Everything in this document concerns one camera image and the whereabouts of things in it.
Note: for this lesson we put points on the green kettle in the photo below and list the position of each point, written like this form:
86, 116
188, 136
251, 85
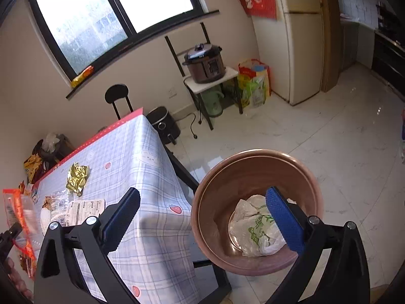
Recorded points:
213, 101

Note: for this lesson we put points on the black integrated stove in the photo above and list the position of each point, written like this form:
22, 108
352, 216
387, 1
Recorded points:
386, 60

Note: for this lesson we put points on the orange snack packet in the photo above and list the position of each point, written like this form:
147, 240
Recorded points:
33, 166

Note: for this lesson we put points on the clear plastic wrapper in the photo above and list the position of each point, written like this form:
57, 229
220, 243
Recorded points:
55, 202

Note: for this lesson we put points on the black rack with white top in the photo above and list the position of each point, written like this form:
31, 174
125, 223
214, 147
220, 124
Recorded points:
205, 85

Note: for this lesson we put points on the yellow packet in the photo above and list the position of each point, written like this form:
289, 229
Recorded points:
81, 76

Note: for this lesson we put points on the wooden door frame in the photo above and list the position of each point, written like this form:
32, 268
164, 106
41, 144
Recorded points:
330, 38

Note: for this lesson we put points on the red snack packet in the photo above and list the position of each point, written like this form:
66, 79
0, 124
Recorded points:
22, 215

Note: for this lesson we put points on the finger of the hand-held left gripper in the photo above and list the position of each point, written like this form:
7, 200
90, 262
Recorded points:
8, 237

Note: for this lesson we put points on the dark bag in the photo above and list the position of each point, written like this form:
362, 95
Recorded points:
60, 152

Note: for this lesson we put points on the black table frame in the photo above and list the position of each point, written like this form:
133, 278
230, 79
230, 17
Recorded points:
183, 167

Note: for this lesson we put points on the black chair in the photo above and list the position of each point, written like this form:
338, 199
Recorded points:
116, 93

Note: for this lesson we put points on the gold foil wrapper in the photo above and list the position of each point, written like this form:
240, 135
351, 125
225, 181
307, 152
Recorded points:
77, 179

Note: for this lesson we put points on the white printed wrapper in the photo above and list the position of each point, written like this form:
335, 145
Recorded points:
84, 210

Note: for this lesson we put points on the bags beside refrigerator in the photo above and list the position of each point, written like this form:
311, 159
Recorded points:
253, 88

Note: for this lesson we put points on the black air fryer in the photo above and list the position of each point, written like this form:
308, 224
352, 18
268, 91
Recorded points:
159, 120

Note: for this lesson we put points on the white plastic bag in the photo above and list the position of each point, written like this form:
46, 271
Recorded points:
250, 224

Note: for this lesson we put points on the black framed window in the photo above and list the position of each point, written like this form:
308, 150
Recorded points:
79, 22

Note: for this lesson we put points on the grey kitchen counter cabinet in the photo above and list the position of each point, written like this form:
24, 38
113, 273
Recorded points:
348, 44

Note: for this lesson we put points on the brown plastic trash bin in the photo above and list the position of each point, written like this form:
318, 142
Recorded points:
215, 221

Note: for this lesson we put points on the cream fridge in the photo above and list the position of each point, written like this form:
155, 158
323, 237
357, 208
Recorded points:
300, 53

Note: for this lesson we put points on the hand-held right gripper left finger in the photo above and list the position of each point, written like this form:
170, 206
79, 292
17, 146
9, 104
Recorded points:
121, 218

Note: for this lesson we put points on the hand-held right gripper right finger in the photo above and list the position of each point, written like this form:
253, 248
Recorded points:
284, 221

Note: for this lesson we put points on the white wall socket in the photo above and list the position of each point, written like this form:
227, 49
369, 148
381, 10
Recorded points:
172, 93

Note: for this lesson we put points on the brown pressure cooker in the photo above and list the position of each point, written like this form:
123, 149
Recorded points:
205, 66

